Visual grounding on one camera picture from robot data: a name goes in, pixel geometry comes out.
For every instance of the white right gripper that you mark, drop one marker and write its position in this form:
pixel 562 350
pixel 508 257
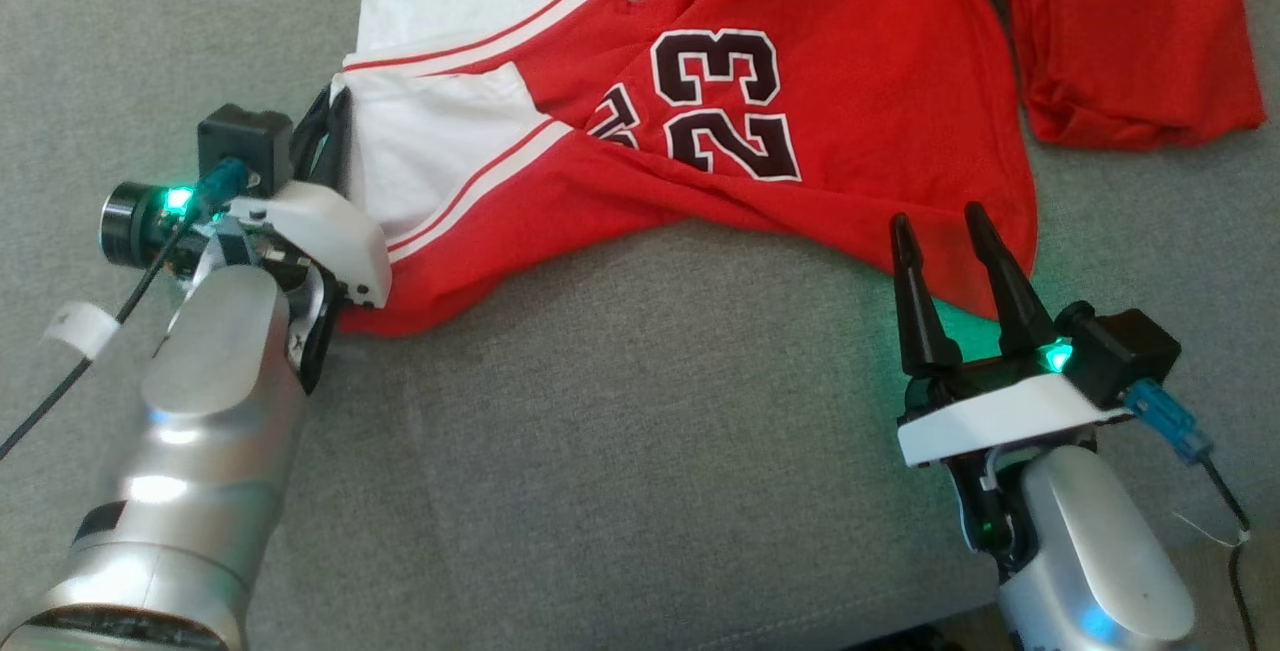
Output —
pixel 1000 411

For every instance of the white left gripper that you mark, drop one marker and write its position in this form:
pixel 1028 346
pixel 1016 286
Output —
pixel 330 236

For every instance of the red white number 23 jersey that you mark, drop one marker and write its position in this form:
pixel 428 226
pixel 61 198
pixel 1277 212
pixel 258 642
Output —
pixel 880 131

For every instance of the red shorts with white stripe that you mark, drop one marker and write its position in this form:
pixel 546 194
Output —
pixel 1130 41

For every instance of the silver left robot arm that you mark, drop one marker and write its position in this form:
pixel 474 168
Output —
pixel 200 411

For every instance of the white tape strip loop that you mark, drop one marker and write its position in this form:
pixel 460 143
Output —
pixel 80 324

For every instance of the grey fabric sofa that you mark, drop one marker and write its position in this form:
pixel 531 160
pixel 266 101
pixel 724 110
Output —
pixel 600 431

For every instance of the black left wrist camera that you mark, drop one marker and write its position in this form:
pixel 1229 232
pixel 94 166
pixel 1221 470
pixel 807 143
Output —
pixel 245 136

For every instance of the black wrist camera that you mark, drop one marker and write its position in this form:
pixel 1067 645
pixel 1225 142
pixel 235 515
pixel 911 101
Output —
pixel 1130 351
pixel 245 136

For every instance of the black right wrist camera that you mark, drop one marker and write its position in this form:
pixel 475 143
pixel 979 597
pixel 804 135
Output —
pixel 1130 351

